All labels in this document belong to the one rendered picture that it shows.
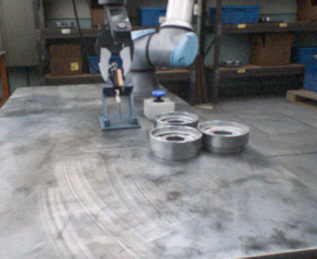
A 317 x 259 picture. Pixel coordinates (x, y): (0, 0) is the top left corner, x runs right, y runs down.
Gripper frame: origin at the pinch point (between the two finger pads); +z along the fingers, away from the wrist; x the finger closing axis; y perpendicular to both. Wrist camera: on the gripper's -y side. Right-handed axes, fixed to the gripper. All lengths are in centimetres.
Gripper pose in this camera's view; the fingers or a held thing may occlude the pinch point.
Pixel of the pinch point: (116, 77)
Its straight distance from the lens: 92.6
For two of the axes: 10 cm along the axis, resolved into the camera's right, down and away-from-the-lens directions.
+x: -9.9, 0.7, -1.6
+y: -1.7, -2.6, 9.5
